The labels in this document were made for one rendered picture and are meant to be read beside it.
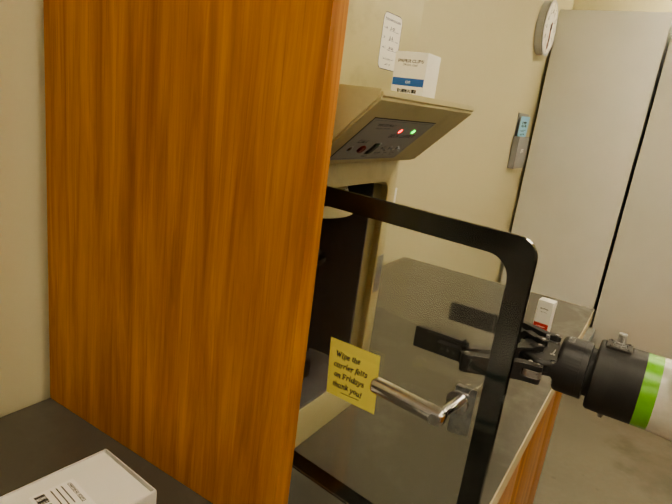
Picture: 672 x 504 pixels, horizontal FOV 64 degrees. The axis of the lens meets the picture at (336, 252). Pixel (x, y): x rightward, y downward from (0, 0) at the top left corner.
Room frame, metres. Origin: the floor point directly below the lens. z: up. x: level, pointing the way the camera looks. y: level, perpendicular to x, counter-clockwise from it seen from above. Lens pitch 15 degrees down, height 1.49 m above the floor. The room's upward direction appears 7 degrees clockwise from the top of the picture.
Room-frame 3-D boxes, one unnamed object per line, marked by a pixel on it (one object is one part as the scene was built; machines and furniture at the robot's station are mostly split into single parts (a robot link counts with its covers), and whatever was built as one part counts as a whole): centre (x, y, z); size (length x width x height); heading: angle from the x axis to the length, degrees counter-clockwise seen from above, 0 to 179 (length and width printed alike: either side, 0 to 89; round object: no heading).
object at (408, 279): (0.59, -0.07, 1.19); 0.30 x 0.01 x 0.40; 52
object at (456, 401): (0.52, -0.11, 1.20); 0.10 x 0.05 x 0.03; 52
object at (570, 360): (0.67, -0.31, 1.20); 0.09 x 0.08 x 0.07; 60
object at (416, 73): (0.83, -0.08, 1.54); 0.05 x 0.05 x 0.06; 61
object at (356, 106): (0.79, -0.06, 1.46); 0.32 x 0.11 x 0.10; 150
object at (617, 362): (0.63, -0.37, 1.20); 0.09 x 0.06 x 0.12; 150
